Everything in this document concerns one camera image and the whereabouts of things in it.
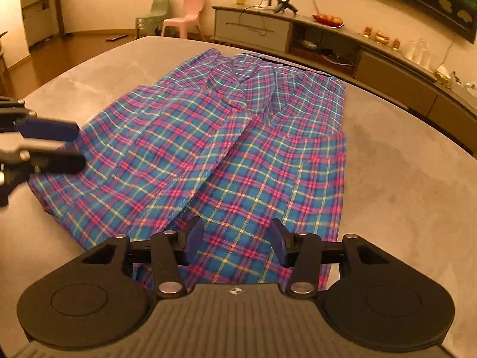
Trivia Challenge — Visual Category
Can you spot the white door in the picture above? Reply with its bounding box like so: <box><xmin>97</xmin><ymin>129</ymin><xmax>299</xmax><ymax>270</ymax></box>
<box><xmin>20</xmin><ymin>0</ymin><xmax>60</xmax><ymax>47</ymax></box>

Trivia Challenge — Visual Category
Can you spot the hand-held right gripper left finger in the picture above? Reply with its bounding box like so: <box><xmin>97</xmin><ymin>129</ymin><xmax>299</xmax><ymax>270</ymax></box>
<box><xmin>80</xmin><ymin>216</ymin><xmax>205</xmax><ymax>300</ymax></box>

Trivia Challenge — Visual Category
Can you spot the white organizer tray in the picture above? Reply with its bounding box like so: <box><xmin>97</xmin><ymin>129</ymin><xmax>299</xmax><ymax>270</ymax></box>
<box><xmin>449</xmin><ymin>71</ymin><xmax>477</xmax><ymax>98</ymax></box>

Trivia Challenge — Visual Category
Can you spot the green plastic chair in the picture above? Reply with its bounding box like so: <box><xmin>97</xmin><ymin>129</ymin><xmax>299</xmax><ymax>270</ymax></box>
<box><xmin>135</xmin><ymin>0</ymin><xmax>171</xmax><ymax>40</ymax></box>

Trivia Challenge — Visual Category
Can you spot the grey television cabinet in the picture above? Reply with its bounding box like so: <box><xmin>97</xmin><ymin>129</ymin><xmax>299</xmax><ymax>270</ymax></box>
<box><xmin>210</xmin><ymin>4</ymin><xmax>477</xmax><ymax>127</ymax></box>

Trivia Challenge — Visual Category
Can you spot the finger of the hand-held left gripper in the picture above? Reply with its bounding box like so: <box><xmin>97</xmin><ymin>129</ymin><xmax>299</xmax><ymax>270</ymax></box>
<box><xmin>20</xmin><ymin>145</ymin><xmax>87</xmax><ymax>175</ymax></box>
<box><xmin>15</xmin><ymin>116</ymin><xmax>80</xmax><ymax>143</ymax></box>

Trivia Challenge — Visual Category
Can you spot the red fruit plate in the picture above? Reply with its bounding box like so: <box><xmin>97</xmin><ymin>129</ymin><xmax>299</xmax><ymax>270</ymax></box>
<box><xmin>312</xmin><ymin>13</ymin><xmax>345</xmax><ymax>28</ymax></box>

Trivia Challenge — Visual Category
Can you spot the pink plastic chair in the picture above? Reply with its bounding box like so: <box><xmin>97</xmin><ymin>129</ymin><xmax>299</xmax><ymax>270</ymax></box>
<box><xmin>161</xmin><ymin>0</ymin><xmax>205</xmax><ymax>40</ymax></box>

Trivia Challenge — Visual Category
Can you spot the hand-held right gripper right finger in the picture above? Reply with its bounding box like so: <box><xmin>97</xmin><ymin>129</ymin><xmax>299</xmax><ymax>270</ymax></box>
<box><xmin>270</xmin><ymin>218</ymin><xmax>392</xmax><ymax>299</ymax></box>

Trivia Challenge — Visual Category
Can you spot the blue pink plaid shirt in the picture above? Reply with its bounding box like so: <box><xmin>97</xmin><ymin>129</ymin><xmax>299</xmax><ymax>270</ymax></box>
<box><xmin>28</xmin><ymin>48</ymin><xmax>348</xmax><ymax>293</ymax></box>

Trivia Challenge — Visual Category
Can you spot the set of clear glasses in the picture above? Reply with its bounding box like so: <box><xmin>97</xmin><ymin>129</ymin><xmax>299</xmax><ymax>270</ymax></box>
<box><xmin>404</xmin><ymin>38</ymin><xmax>436</xmax><ymax>70</ymax></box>

